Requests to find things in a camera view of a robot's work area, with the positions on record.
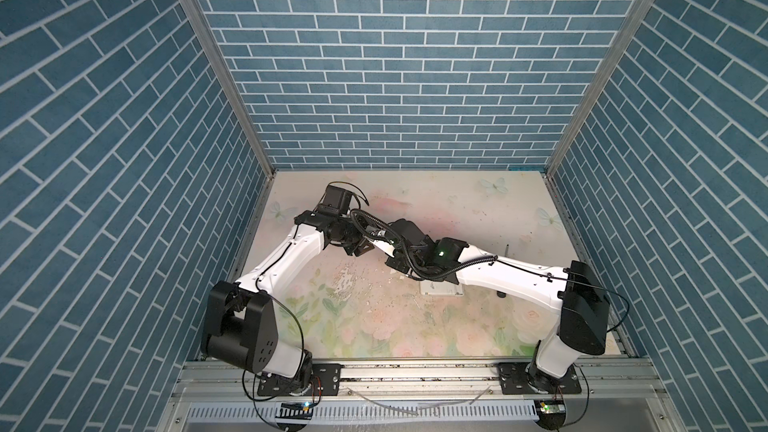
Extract white remote control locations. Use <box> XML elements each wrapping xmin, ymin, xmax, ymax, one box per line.
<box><xmin>419</xmin><ymin>281</ymin><xmax>464</xmax><ymax>297</ymax></box>

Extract orange handled screwdriver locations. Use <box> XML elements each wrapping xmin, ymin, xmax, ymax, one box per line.
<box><xmin>496</xmin><ymin>244</ymin><xmax>511</xmax><ymax>299</ymax></box>

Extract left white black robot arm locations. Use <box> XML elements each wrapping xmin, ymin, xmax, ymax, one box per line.
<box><xmin>200</xmin><ymin>181</ymin><xmax>369</xmax><ymax>388</ymax></box>

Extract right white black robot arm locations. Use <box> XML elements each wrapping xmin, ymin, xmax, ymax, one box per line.
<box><xmin>367</xmin><ymin>219</ymin><xmax>610</xmax><ymax>386</ymax></box>

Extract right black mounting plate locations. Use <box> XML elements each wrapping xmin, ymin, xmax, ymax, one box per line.
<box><xmin>496</xmin><ymin>361</ymin><xmax>582</xmax><ymax>396</ymax></box>

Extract black mounting plate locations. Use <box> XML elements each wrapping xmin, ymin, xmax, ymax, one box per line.
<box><xmin>256</xmin><ymin>362</ymin><xmax>343</xmax><ymax>397</ymax></box>
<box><xmin>496</xmin><ymin>361</ymin><xmax>582</xmax><ymax>396</ymax></box>

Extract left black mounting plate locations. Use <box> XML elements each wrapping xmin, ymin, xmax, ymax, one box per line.
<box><xmin>256</xmin><ymin>362</ymin><xmax>343</xmax><ymax>397</ymax></box>

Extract white perforated cable duct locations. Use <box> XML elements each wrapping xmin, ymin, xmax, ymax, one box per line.
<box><xmin>186</xmin><ymin>400</ymin><xmax>539</xmax><ymax>426</ymax></box>

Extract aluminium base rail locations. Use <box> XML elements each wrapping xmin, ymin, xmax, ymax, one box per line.
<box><xmin>159</xmin><ymin>356</ymin><xmax>683</xmax><ymax>431</ymax></box>

